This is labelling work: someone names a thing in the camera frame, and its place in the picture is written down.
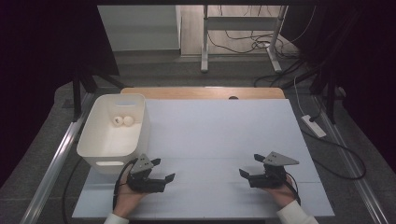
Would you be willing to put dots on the white plastic bin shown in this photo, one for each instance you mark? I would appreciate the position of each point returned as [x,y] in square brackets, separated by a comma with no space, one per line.
[115,143]

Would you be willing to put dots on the white ball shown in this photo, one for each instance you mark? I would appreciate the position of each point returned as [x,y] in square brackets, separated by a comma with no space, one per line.
[128,120]
[118,121]

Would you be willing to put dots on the pale blue table board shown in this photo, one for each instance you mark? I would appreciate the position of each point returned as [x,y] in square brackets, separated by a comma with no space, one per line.
[233,124]

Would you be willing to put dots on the black metal stand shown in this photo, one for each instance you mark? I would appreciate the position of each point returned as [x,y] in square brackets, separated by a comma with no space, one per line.
[331,102]

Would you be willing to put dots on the aluminium floor rail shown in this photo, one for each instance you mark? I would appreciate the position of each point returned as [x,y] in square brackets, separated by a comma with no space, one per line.
[53,171]
[364,186]

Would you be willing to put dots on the white power strip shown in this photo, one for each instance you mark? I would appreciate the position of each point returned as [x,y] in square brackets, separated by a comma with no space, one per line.
[313,126]

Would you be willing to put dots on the black tripod stand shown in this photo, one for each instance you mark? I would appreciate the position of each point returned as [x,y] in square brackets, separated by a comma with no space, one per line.
[76,99]

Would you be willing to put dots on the dark curtain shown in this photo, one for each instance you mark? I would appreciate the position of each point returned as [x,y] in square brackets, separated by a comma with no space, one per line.
[367,62]
[46,46]

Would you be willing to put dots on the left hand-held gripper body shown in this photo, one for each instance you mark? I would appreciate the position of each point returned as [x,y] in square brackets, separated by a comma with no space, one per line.
[146,185]

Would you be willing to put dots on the white metal desk frame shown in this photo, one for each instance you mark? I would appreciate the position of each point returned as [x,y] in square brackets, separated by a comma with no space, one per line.
[239,23]

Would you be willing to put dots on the person's left hand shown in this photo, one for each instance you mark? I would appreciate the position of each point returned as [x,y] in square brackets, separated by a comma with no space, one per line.
[126,202]

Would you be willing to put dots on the person's right hand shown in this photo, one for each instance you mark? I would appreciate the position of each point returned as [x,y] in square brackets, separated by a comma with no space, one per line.
[281,196]

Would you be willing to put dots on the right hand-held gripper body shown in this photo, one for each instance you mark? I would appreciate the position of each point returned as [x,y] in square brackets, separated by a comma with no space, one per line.
[267,180]

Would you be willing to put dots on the white cabinet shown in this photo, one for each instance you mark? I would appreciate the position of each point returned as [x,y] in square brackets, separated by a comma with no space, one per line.
[140,28]

